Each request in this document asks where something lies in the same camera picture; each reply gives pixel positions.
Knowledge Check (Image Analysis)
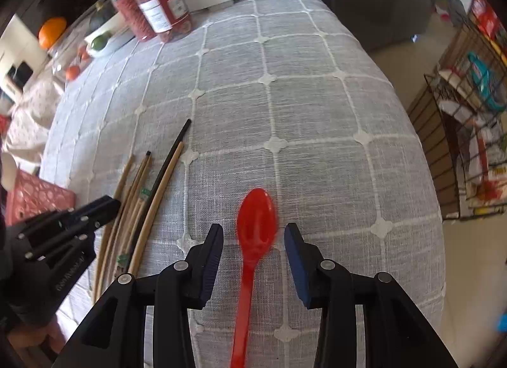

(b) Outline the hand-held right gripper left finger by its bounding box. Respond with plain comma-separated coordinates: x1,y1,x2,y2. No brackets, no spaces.
51,223,224,368

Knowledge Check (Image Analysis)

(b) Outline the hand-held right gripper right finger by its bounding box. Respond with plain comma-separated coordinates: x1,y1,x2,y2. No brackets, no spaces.
284,223,460,368

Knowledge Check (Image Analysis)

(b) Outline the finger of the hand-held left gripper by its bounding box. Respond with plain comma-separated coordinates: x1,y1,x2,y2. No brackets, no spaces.
26,221,107,260
16,197,121,240

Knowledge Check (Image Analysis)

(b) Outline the red plastic spoon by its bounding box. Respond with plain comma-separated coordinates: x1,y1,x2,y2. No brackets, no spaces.
230,188,278,368

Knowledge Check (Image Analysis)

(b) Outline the pink perforated utensil holder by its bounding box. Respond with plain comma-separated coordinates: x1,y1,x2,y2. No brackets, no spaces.
6,170,76,226

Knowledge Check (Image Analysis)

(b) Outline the person's left hand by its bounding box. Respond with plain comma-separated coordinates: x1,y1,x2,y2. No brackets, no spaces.
8,320,66,357

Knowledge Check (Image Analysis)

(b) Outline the floral cloth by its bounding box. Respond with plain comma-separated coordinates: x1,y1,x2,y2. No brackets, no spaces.
2,75,66,165

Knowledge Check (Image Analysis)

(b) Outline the grey checked tablecloth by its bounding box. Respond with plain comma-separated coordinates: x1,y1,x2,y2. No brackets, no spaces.
40,0,446,368

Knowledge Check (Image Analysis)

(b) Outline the clear glass container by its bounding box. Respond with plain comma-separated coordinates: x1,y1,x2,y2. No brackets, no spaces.
49,31,92,76

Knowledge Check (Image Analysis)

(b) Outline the green lime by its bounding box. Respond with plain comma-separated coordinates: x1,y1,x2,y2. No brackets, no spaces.
91,33,112,51

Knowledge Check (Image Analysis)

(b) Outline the white bowl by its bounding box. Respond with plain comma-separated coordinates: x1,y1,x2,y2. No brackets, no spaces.
84,22,131,59

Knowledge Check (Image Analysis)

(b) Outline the orange fruit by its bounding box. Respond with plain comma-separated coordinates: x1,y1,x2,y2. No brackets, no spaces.
38,17,68,50

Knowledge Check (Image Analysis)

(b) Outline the dark green squash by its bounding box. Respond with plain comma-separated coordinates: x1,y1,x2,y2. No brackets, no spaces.
88,1,117,32

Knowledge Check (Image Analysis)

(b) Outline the white countertop oven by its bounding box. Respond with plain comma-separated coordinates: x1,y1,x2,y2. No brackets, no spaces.
0,12,52,92

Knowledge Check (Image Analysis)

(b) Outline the plain jar of red snacks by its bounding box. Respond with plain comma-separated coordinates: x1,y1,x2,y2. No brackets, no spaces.
104,0,157,42

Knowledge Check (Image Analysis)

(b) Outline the labelled jar of red snacks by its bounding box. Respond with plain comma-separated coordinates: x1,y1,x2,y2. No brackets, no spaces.
129,0,195,43

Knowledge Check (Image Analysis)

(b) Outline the grey refrigerator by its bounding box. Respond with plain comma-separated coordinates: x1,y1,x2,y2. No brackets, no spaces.
329,0,436,52

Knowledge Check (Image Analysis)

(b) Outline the pile of snack packets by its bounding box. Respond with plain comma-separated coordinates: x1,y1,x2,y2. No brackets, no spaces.
436,0,507,218

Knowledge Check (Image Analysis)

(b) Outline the black wire rack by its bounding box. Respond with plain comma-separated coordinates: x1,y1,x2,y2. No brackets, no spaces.
408,0,507,222

